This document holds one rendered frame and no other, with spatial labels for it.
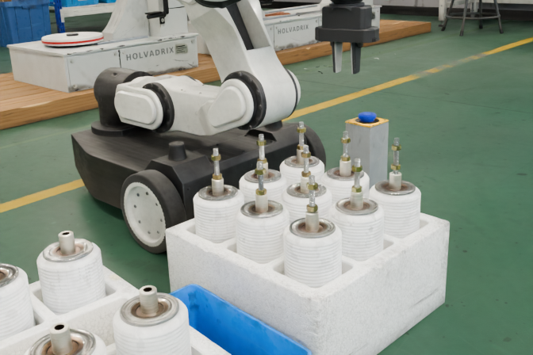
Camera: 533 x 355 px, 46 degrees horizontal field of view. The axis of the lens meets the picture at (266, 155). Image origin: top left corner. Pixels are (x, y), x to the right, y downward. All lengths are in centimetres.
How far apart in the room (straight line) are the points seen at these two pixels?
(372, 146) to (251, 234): 43
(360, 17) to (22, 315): 74
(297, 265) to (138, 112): 88
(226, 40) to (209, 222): 52
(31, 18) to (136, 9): 221
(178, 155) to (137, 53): 179
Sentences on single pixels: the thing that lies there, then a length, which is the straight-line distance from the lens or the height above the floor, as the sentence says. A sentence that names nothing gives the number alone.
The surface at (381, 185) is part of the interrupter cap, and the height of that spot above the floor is 25.
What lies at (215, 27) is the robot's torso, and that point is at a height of 52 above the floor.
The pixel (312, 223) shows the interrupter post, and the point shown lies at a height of 27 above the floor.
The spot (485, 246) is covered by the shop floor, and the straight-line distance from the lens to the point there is 158.
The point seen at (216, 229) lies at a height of 20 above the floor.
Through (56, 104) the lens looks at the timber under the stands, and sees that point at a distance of 296.
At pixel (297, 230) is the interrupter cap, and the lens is 101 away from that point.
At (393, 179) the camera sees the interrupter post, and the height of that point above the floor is 27.
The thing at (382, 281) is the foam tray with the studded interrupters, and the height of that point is 14.
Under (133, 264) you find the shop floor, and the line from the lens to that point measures 150.
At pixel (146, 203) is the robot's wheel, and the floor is 12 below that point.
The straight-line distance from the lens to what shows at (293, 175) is 130.
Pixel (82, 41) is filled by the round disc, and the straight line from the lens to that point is 320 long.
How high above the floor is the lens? 68
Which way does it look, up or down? 18 degrees down
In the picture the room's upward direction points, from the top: 2 degrees counter-clockwise
